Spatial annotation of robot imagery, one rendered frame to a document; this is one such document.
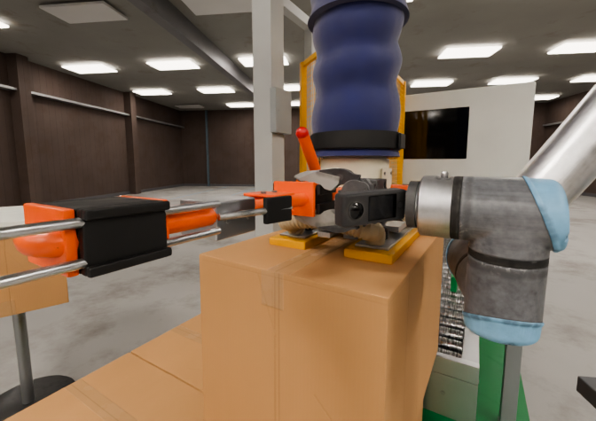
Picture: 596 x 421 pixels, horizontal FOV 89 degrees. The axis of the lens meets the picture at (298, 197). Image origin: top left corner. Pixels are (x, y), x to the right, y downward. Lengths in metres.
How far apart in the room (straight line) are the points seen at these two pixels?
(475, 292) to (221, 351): 0.49
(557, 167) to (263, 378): 0.61
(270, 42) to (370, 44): 1.60
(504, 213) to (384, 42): 0.46
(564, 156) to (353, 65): 0.41
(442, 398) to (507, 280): 0.91
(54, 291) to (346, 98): 1.53
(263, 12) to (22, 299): 2.07
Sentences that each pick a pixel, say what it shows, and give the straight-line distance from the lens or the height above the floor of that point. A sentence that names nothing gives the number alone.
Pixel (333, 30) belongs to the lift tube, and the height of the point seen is 1.55.
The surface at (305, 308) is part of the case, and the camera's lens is 0.54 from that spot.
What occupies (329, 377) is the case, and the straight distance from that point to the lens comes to 0.57.
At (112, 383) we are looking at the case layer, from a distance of 1.32.
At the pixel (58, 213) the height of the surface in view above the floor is 1.23.
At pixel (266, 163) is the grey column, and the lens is 2.18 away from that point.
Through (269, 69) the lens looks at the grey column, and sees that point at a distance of 2.25.
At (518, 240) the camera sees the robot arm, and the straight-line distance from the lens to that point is 0.45.
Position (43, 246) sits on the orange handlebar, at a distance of 0.28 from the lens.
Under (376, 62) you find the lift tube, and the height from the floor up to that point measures 1.48.
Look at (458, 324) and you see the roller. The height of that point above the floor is 0.54.
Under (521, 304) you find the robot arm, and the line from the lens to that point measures 0.48.
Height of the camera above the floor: 1.26
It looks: 7 degrees down
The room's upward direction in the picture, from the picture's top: straight up
